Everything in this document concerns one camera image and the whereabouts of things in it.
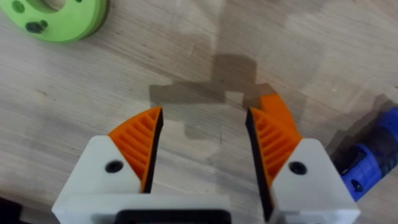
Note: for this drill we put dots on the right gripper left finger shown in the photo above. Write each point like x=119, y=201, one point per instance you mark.
x=102, y=161

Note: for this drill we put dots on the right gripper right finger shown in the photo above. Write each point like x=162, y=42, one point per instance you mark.
x=308, y=186

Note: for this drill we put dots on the blue electric screwdriver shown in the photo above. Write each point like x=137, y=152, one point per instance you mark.
x=367, y=165

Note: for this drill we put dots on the green disc with holes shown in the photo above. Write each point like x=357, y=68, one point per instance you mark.
x=62, y=21

